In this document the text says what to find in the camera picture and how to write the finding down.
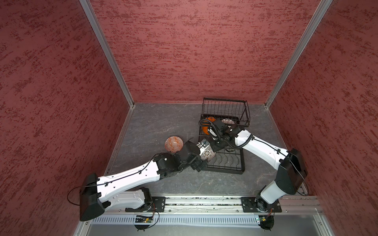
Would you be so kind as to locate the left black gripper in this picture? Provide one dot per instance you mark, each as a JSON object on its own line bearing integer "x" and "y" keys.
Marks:
{"x": 199, "y": 164}

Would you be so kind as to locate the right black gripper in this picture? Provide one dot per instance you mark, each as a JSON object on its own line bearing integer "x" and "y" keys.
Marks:
{"x": 214, "y": 145}

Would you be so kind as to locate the white lattice patterned bowl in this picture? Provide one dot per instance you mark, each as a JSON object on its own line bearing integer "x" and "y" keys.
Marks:
{"x": 206, "y": 153}

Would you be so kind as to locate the orange square bowl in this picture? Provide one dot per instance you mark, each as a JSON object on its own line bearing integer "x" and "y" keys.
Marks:
{"x": 206, "y": 124}

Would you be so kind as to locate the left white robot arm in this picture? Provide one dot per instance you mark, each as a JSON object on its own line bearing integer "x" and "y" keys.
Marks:
{"x": 99, "y": 193}

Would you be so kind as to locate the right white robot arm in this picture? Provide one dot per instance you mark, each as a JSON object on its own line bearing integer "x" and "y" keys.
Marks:
{"x": 289, "y": 164}

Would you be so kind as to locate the red patterned bowl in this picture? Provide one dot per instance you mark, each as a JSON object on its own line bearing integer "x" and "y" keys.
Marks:
{"x": 173, "y": 144}

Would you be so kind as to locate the right corner aluminium profile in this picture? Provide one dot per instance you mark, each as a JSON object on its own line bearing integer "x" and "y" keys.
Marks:
{"x": 301, "y": 45}

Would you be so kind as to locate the corner aluminium profile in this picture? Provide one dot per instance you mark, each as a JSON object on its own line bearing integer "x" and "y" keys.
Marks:
{"x": 301, "y": 45}
{"x": 95, "y": 25}

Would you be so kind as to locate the left corner aluminium profile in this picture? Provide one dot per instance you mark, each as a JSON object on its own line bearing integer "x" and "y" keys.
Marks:
{"x": 95, "y": 25}

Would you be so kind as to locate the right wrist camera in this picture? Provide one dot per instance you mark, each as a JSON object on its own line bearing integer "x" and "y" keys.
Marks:
{"x": 213, "y": 131}

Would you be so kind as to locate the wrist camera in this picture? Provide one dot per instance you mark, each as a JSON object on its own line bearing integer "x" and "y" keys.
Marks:
{"x": 203, "y": 145}
{"x": 213, "y": 131}

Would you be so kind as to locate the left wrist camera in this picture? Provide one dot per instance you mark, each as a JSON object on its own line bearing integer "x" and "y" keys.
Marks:
{"x": 203, "y": 145}

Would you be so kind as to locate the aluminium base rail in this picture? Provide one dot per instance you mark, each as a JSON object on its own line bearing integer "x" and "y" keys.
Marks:
{"x": 228, "y": 204}

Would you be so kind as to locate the perforated cable duct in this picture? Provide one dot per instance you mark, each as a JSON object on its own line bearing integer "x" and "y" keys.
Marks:
{"x": 188, "y": 220}

